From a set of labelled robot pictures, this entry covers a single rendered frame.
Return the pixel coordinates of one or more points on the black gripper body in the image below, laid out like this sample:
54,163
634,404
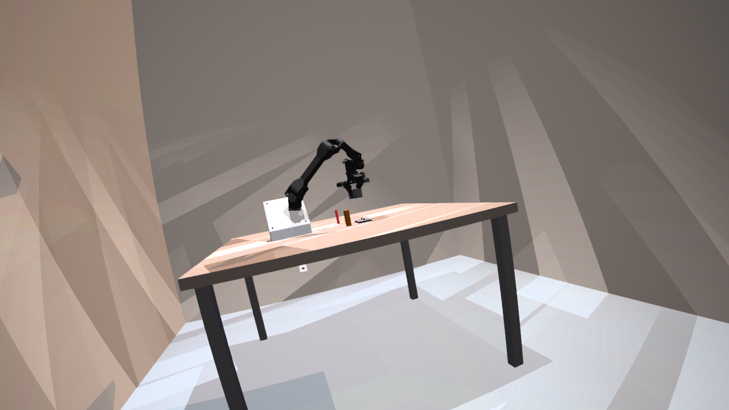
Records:
348,182

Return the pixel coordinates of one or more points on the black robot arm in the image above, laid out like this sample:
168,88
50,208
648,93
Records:
326,150

